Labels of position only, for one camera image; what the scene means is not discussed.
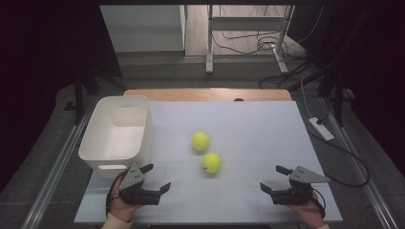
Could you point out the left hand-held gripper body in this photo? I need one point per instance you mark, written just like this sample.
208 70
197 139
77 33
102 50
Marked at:
133 181

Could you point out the person's left hand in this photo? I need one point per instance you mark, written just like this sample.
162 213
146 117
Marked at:
122 210

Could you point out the person's right hand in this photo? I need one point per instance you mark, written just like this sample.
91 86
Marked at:
307 213

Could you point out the black metal stand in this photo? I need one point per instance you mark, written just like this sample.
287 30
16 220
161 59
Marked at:
339 95
79 95

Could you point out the white power strip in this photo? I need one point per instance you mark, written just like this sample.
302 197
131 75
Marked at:
321 129

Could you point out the white metal desk frame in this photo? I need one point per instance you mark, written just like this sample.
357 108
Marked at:
245 24

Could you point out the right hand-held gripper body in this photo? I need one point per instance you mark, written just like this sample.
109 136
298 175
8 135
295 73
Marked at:
301 176

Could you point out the white cabinet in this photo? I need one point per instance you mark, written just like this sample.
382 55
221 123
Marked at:
143 28

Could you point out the white plastic bin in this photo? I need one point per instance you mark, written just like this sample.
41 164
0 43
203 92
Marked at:
116 140

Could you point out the white table mat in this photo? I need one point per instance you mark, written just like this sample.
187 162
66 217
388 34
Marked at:
248 127

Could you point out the grey metal rail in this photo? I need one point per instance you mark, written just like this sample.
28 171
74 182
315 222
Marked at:
366 187
54 171

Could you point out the yellow tennis ball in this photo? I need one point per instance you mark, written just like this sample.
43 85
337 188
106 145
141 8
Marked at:
211 163
201 141

